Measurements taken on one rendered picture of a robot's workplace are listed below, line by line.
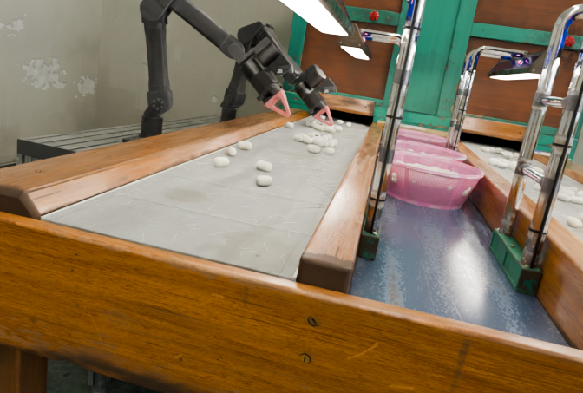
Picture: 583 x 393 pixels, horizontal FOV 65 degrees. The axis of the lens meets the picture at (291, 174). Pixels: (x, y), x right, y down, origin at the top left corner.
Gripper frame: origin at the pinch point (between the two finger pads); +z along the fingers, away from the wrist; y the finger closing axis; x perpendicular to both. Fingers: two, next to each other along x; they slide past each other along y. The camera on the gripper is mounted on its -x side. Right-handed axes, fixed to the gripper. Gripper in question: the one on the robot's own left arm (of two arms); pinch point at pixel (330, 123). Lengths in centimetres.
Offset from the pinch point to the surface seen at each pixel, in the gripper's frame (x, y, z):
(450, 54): -55, 45, 9
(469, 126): -42, 39, 40
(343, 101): -5.1, 40.2, -4.8
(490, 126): -49, 40, 45
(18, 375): 34, -133, 1
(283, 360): -2, -139, 17
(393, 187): -12, -65, 23
